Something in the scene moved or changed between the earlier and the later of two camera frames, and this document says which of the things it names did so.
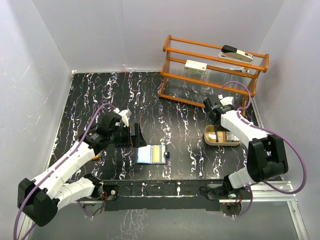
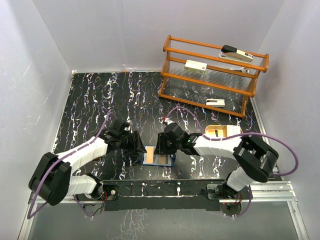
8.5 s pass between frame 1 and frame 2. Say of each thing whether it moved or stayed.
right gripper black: moved
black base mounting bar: stayed
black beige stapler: stayed
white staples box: stayed
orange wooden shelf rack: stayed
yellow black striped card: moved
